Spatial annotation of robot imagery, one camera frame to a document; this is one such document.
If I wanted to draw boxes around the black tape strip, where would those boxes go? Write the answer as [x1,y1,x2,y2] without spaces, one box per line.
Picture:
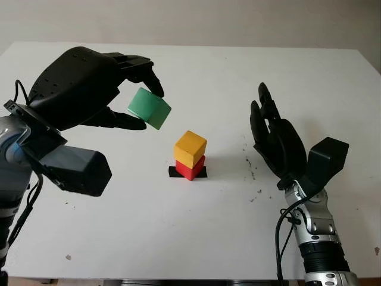
[168,166,208,179]

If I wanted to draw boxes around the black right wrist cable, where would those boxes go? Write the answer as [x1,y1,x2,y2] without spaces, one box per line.
[275,193,316,282]

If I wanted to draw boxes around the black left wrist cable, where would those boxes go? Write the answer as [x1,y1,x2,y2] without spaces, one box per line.
[0,79,44,269]

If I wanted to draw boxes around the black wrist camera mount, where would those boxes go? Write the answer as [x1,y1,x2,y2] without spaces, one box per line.
[300,136,350,197]
[3,100,113,197]

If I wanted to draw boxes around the yellow wooden block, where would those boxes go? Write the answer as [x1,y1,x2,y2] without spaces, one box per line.
[174,130,207,169]

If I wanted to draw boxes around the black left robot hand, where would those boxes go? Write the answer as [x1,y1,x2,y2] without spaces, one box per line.
[26,46,165,132]

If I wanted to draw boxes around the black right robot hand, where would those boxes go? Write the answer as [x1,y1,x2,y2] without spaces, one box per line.
[249,82,307,191]

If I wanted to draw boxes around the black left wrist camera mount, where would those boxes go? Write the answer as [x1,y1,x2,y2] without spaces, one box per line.
[3,100,113,197]

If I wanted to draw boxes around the red wooden block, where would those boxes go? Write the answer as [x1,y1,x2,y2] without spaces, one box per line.
[174,154,206,182]

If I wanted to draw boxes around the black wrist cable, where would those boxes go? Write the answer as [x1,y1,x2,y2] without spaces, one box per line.
[0,79,44,269]
[275,193,316,282]

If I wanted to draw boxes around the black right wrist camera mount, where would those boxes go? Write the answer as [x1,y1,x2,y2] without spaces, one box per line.
[300,136,350,197]

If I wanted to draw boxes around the green wooden block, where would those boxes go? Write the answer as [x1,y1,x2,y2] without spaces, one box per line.
[127,87,173,130]

